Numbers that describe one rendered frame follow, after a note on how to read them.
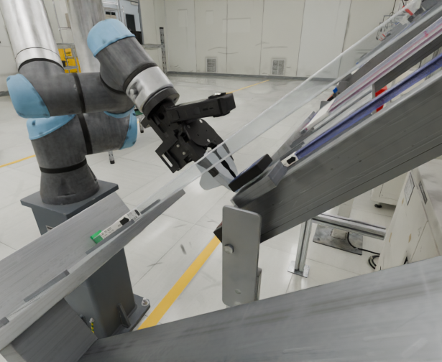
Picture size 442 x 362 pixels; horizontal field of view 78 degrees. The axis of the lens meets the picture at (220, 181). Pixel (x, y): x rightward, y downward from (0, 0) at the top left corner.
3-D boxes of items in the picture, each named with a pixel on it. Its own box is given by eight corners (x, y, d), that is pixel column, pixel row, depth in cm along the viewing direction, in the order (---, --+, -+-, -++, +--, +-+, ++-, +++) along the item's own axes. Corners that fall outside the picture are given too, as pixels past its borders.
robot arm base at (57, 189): (29, 198, 76) (16, 165, 71) (74, 177, 88) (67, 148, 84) (67, 210, 70) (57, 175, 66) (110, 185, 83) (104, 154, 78)
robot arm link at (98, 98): (76, 92, 58) (73, 57, 49) (129, 88, 63) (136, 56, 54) (86, 125, 57) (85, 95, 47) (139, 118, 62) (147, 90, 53)
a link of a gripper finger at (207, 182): (222, 203, 51) (191, 164, 50) (244, 188, 47) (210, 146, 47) (214, 211, 48) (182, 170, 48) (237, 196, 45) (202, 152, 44)
